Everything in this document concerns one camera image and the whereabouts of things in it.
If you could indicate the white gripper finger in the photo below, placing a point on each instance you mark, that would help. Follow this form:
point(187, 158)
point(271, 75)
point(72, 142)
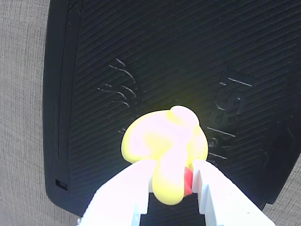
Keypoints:
point(117, 202)
point(225, 200)

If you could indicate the yellow rubber duck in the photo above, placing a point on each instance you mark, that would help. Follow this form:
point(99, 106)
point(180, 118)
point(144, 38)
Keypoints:
point(164, 146)

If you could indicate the black plastic tray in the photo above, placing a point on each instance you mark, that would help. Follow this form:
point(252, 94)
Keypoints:
point(164, 58)

